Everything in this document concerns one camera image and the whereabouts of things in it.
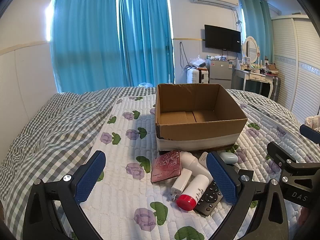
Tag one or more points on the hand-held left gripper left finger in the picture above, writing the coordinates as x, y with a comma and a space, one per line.
91, 177

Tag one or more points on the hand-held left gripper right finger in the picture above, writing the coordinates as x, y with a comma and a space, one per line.
222, 177

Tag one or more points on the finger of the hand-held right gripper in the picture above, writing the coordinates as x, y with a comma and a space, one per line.
280, 152
311, 133

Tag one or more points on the light blue earbuds case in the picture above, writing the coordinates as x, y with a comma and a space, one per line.
228, 158

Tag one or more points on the black remote control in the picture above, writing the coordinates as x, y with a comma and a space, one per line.
210, 197

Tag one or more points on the white bottle with red cap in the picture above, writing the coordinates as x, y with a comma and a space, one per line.
197, 187

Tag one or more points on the small white tube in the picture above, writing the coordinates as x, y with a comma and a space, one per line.
203, 158

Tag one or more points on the white roll-on bottle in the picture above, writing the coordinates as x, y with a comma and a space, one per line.
190, 161

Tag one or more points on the white charger plug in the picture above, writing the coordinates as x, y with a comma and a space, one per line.
181, 182

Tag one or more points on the brown cardboard box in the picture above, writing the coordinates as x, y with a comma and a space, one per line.
200, 130

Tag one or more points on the pink embossed case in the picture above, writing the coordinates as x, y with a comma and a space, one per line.
166, 166

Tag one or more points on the white floral quilted mat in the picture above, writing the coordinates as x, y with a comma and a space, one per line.
130, 150

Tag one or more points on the grey checked bedsheet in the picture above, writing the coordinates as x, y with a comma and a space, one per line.
50, 130

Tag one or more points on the white louvred wardrobe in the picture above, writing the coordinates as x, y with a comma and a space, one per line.
300, 65

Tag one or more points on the small open cardboard box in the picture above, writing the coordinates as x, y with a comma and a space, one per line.
272, 67

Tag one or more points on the white dressing table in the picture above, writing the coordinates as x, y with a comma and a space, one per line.
252, 77

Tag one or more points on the silver mini fridge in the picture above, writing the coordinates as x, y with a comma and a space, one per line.
221, 73

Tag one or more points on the white oval mirror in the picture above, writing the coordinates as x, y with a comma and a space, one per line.
250, 50

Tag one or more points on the white suitcase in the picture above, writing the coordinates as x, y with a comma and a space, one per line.
196, 76

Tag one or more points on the clear plastic bag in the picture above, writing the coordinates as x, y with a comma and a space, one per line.
145, 84

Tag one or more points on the crumpled plastic bag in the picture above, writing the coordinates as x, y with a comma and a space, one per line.
198, 63

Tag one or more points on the narrow teal curtain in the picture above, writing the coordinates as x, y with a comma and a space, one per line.
257, 25

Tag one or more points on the wide teal curtain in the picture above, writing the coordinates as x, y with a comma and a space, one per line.
85, 37

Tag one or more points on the teal corner curtain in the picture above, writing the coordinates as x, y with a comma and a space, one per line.
145, 37

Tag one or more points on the black wall television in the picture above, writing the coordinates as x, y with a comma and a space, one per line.
222, 38

